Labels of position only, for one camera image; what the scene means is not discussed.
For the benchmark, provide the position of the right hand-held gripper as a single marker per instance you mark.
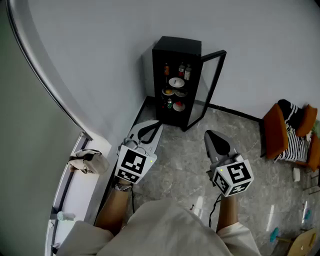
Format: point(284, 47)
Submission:
point(236, 175)

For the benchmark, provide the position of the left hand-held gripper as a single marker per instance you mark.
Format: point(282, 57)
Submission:
point(130, 162)

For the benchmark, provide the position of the black mini fridge cabinet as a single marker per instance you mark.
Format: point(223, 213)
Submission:
point(175, 47)

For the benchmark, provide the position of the person's right forearm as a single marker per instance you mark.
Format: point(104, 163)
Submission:
point(226, 212)

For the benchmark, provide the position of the person's left forearm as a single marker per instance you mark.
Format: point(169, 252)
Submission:
point(113, 210)

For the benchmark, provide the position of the green can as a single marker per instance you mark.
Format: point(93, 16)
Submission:
point(169, 103)

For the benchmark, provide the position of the plate with red food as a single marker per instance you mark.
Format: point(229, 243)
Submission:
point(179, 107)

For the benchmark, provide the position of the plate with orange food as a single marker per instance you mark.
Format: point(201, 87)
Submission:
point(168, 92)

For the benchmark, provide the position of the small empty white plate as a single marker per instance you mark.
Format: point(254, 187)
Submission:
point(181, 93)

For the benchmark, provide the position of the orange armchair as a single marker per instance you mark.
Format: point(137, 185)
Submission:
point(275, 132)

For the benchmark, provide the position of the beige handbag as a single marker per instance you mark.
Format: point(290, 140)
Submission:
point(90, 161)

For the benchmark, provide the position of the orange drink bottle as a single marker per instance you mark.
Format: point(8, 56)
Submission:
point(166, 70)

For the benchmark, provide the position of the red label jar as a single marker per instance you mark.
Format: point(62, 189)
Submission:
point(181, 71)

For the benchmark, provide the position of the white label jar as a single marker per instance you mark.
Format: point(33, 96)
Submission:
point(187, 73)

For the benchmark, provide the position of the black white striped cloth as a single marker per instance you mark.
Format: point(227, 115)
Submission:
point(297, 145)

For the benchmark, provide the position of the small white box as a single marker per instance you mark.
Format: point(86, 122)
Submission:
point(296, 174)

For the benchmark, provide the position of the white window sill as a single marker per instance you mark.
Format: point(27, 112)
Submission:
point(82, 187)

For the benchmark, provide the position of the beige shirt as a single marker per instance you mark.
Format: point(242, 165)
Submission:
point(160, 230)

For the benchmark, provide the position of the pale green cup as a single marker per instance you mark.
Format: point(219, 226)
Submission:
point(65, 216)

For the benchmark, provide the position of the light wooden stool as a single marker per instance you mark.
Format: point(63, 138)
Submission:
point(302, 242)

